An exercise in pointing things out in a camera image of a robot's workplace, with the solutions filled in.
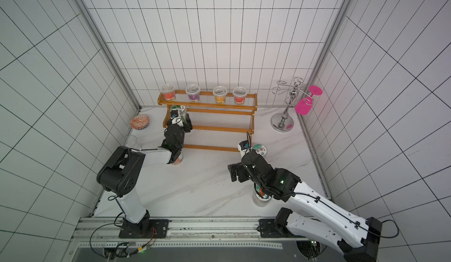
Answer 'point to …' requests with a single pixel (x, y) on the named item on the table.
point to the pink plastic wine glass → (304, 105)
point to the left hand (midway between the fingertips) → (182, 116)
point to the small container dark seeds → (239, 93)
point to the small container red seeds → (169, 92)
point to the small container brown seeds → (220, 94)
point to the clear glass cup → (131, 141)
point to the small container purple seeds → (193, 91)
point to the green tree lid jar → (182, 109)
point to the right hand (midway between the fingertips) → (232, 165)
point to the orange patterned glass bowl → (140, 121)
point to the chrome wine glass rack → (283, 122)
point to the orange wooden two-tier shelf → (216, 126)
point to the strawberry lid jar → (258, 200)
